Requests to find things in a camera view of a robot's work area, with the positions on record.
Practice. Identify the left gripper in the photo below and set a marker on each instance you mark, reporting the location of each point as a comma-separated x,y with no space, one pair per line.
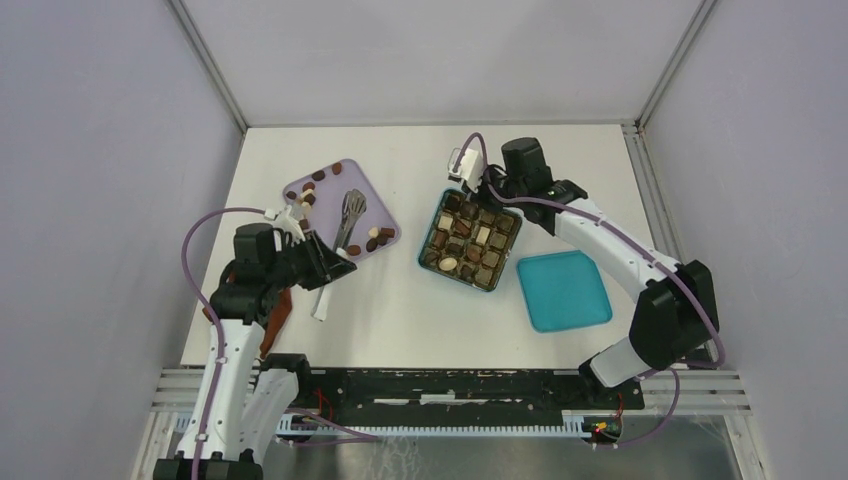
325,266

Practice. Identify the metal kitchen tongs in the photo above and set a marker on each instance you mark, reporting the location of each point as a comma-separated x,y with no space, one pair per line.
341,245

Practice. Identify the teal chocolate box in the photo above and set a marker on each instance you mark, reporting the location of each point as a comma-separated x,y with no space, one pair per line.
481,241

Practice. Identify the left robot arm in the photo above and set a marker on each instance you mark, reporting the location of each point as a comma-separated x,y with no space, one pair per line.
238,410

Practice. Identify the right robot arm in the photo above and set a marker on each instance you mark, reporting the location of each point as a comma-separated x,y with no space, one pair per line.
675,306

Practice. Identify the white oval chocolate in box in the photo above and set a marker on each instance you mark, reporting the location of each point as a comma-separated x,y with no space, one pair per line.
447,264

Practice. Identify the brown cloth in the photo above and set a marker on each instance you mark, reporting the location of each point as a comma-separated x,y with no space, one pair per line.
275,318

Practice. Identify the purple tray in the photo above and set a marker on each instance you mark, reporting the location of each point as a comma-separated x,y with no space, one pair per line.
340,195

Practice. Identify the teal box lid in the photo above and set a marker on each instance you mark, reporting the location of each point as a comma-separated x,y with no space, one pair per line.
563,291

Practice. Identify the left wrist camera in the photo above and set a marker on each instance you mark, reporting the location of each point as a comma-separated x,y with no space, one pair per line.
290,223

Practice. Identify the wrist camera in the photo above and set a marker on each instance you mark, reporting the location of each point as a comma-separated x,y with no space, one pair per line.
290,223
466,168

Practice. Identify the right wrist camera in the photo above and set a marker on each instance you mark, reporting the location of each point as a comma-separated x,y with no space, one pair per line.
466,168

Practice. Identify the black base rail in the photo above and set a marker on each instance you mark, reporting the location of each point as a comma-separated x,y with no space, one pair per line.
355,397

